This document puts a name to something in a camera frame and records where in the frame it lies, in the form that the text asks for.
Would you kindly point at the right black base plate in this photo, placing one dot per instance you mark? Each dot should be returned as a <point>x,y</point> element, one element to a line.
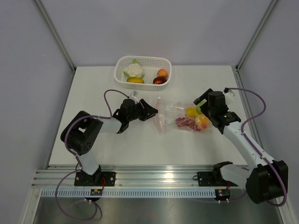
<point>208,179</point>

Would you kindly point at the white fake cauliflower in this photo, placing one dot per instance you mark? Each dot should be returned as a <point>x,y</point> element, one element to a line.
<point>134,70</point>

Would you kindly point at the small circuit board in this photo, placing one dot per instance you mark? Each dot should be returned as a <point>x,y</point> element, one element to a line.
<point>222,194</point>
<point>96,192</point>

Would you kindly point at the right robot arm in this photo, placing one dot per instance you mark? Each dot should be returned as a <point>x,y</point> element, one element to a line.
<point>266,180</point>

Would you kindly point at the white perforated plastic basket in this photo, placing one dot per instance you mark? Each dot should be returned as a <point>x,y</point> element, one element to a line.
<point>148,68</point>

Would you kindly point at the aluminium mounting rail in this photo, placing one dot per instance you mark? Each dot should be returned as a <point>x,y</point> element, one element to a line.
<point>130,177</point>

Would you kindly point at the left small circuit board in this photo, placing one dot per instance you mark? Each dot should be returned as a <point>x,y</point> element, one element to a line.
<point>96,192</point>

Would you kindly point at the red fake fruit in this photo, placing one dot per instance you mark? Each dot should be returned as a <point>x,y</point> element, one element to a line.
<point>187,122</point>

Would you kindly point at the yellow green fake mango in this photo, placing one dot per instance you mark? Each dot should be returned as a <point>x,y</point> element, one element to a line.
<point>135,80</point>

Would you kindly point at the yellow fake fruit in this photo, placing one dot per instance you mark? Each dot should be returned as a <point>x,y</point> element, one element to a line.
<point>191,112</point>

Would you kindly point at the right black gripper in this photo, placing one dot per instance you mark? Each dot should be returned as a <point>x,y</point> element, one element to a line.
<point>203,107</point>

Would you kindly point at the right aluminium frame post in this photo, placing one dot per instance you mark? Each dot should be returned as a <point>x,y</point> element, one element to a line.
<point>262,23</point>

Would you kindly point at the aluminium frame post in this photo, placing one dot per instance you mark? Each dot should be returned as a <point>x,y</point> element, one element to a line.
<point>262,23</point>
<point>45,15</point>

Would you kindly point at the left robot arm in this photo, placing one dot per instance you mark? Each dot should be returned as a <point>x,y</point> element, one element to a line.
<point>81,133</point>

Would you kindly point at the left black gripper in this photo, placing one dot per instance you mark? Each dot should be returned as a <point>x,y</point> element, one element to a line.
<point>148,112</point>

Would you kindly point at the orange yellow fake peach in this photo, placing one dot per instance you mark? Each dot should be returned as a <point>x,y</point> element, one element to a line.
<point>202,121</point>

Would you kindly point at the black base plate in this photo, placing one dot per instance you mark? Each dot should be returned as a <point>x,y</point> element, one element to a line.
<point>208,179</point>
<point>96,180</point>

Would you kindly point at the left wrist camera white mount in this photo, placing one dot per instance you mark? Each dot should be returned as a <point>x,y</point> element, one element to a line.
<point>133,96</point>

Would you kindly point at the green fake apple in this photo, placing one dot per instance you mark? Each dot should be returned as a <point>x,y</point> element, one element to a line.
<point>198,108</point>

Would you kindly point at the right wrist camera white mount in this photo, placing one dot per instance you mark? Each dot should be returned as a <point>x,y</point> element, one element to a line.
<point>229,96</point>

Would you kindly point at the white slotted cable duct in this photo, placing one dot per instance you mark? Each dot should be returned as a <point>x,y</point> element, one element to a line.
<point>133,193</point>

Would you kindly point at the right small circuit board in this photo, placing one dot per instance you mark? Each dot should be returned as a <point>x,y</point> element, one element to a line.
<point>222,194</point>

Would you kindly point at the left aluminium frame post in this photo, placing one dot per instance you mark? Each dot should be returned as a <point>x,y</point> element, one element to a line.
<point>45,15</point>

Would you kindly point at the orange red fake peach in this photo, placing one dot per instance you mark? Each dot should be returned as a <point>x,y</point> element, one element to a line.
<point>162,73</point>

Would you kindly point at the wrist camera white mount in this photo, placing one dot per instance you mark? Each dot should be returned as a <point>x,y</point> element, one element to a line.
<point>229,96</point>
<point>133,96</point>

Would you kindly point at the clear zip top bag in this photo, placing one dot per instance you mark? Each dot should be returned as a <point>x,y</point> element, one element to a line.
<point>168,111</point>

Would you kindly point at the dark purple fake fruit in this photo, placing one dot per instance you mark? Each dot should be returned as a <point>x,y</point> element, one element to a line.
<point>160,80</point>

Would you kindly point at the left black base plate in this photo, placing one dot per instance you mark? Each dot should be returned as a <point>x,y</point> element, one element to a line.
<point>96,180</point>

